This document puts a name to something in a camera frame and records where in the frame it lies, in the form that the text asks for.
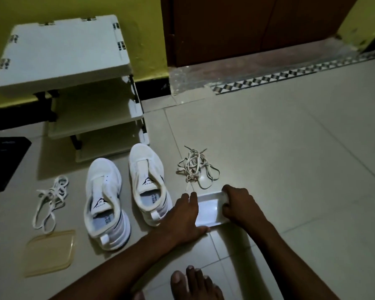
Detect person's left hand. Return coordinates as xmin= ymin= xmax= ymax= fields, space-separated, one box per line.
xmin=155 ymin=192 xmax=211 ymax=247

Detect person's right hand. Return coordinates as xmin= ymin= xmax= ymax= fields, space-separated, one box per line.
xmin=222 ymin=184 xmax=267 ymax=228

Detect white rectangular tray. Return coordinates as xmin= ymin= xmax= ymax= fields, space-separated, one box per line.
xmin=195 ymin=191 xmax=230 ymax=229

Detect person's right forearm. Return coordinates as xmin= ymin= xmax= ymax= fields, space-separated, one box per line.
xmin=242 ymin=219 xmax=339 ymax=300

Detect person's left forearm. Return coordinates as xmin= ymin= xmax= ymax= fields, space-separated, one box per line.
xmin=50 ymin=229 xmax=177 ymax=300

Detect white shoelace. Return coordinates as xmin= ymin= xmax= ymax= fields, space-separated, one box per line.
xmin=176 ymin=145 xmax=221 ymax=193
xmin=32 ymin=175 xmax=69 ymax=233

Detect person's foot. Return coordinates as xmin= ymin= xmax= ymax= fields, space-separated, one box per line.
xmin=134 ymin=265 xmax=225 ymax=300

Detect white sneaker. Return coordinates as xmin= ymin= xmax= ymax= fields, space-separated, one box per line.
xmin=128 ymin=143 xmax=175 ymax=227
xmin=84 ymin=157 xmax=132 ymax=251

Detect translucent yellow plastic lid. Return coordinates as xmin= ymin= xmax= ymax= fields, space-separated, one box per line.
xmin=23 ymin=229 xmax=76 ymax=277

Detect brown wooden door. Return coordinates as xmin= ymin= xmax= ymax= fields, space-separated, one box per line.
xmin=160 ymin=0 xmax=360 ymax=68

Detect white plastic shoe rack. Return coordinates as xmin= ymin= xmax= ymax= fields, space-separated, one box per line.
xmin=0 ymin=14 xmax=150 ymax=163

